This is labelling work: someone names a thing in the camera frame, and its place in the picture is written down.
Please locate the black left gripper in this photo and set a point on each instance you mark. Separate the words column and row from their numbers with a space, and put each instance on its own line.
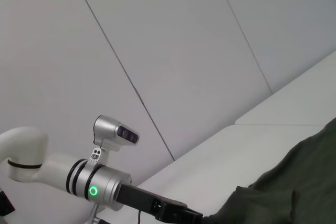
column 147, row 203

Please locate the dark green FREE t-shirt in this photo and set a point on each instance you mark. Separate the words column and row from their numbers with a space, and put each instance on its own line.
column 288, row 182

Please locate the black block object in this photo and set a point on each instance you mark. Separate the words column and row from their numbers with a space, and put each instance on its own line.
column 5, row 200

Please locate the silver left camera mount bracket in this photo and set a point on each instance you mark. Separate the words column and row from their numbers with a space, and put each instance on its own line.
column 97, row 157

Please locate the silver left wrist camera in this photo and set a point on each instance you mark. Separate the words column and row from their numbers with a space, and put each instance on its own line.
column 113, row 132

